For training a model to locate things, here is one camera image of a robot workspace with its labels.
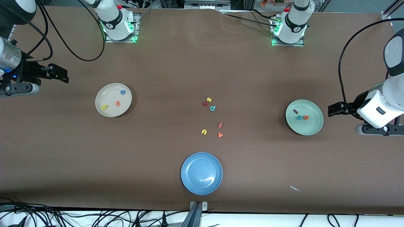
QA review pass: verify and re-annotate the green round plate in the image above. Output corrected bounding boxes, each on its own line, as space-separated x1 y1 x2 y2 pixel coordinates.
285 99 324 136

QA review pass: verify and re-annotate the beige round plate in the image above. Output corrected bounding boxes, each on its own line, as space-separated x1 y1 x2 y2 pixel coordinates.
95 83 132 118

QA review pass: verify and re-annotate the brown paper table cover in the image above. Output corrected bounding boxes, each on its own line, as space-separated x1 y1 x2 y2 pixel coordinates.
0 6 404 215

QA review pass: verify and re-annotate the blue round plate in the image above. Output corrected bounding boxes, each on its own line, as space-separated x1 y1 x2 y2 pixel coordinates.
181 152 223 195

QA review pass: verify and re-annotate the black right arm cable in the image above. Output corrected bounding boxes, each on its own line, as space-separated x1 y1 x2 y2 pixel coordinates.
0 0 106 62

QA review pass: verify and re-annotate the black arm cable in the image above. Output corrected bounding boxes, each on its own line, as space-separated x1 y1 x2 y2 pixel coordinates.
338 18 404 119
0 0 106 62

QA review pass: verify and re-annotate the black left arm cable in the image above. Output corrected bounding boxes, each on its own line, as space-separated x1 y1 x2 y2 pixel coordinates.
338 18 404 119

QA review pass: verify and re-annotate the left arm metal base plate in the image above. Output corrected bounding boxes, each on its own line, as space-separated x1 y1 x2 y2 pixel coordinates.
271 16 305 47

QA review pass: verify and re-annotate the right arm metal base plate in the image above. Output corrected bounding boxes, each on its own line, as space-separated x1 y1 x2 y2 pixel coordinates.
105 13 140 43

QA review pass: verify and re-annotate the looped black floor cable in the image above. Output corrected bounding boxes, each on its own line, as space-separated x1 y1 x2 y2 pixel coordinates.
327 214 359 227

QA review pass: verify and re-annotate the black base power cable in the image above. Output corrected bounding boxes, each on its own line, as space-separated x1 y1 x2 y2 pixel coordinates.
221 9 278 29

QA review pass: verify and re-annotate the black floor cable tangle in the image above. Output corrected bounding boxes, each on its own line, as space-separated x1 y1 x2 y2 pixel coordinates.
0 197 190 227

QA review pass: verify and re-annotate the grey metal frame equipment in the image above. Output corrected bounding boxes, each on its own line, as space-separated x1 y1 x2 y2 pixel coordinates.
185 0 231 10

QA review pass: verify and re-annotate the dark grey camera pole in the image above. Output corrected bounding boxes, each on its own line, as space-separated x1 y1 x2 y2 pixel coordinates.
181 202 202 227

